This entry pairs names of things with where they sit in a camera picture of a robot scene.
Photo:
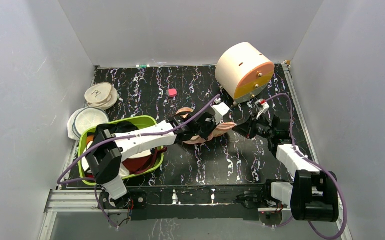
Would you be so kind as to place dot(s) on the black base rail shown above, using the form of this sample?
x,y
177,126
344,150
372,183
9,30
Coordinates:
x,y
244,201

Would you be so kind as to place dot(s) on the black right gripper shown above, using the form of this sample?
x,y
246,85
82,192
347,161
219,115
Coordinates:
x,y
247,127

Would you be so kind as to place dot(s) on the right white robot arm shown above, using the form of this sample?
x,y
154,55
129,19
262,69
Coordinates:
x,y
312,195

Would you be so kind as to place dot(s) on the green plastic basket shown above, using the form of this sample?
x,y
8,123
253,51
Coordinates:
x,y
142,122

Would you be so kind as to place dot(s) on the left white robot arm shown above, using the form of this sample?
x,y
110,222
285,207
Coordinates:
x,y
108,152

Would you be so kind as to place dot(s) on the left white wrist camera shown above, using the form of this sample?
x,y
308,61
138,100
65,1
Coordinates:
x,y
220,110

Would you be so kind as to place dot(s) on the dark red bra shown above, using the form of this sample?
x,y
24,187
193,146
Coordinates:
x,y
151,165

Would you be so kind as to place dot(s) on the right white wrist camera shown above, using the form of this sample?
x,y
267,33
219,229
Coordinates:
x,y
262,107

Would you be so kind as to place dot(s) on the small pink block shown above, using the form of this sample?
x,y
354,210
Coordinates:
x,y
172,93

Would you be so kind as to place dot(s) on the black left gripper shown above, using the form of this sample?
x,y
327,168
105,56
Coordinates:
x,y
212,122

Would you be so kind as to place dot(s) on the white round mesh bag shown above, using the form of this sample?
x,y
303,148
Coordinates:
x,y
84,119

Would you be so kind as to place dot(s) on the cream cylindrical drum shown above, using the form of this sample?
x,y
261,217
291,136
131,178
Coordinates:
x,y
244,72

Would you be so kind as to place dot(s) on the small green white marker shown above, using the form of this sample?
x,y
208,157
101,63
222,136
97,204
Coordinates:
x,y
142,66

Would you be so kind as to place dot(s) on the floral mesh laundry bag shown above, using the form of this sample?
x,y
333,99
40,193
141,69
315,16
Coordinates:
x,y
220,130

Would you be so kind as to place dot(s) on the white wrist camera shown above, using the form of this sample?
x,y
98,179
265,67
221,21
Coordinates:
x,y
220,110
262,107

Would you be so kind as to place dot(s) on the black garment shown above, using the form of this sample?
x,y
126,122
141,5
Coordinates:
x,y
118,128

